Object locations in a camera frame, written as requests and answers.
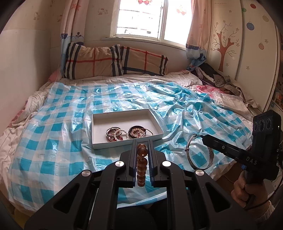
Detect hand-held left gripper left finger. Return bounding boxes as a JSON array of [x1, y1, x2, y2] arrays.
[[24, 140, 137, 230]]

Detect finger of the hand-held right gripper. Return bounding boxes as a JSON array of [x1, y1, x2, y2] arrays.
[[204, 134, 244, 162]]

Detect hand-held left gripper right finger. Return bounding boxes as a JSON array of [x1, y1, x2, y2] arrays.
[[148, 139, 258, 230]]

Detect amber bead bracelet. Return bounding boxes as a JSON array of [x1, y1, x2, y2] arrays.
[[136, 143, 148, 187]]

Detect wide patterned silver bangle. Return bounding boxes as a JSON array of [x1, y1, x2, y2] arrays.
[[185, 133, 214, 170]]

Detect pearl bracelet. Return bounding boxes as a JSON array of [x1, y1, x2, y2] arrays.
[[131, 128, 146, 137]]

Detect white bead bracelet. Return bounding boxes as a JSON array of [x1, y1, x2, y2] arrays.
[[113, 129, 133, 141]]

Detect thin silver bangle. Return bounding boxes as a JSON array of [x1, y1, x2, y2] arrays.
[[106, 126, 121, 139]]

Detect white shallow box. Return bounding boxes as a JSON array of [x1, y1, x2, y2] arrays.
[[92, 108, 164, 150]]

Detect person's right forearm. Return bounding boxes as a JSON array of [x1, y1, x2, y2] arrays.
[[252, 196, 283, 230]]

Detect person's right hand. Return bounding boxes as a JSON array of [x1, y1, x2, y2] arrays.
[[230, 171, 275, 209]]

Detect pink plastic bag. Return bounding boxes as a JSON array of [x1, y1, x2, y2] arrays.
[[196, 85, 221, 99]]

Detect pile of clothes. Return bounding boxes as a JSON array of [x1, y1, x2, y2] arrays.
[[191, 63, 258, 109]]

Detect blue checkered plastic sheet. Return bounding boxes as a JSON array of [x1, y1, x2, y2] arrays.
[[8, 81, 259, 209]]

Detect wardrobe with tree decal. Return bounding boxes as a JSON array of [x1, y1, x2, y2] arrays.
[[206, 0, 283, 113]]

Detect plaid pillow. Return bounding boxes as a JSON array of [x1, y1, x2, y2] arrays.
[[114, 44, 168, 76], [63, 42, 124, 80]]

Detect pink cloth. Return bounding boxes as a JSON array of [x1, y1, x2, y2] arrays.
[[48, 70, 63, 83]]

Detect printed curtain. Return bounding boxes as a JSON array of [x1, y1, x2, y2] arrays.
[[60, 0, 88, 48], [186, 0, 214, 71]]

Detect window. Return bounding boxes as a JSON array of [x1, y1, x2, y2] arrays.
[[111, 0, 193, 48]]

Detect black braided bracelet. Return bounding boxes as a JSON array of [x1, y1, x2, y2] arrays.
[[128, 126, 147, 139]]

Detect red cord orange stone bracelet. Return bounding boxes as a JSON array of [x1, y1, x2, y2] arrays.
[[106, 127, 124, 142]]

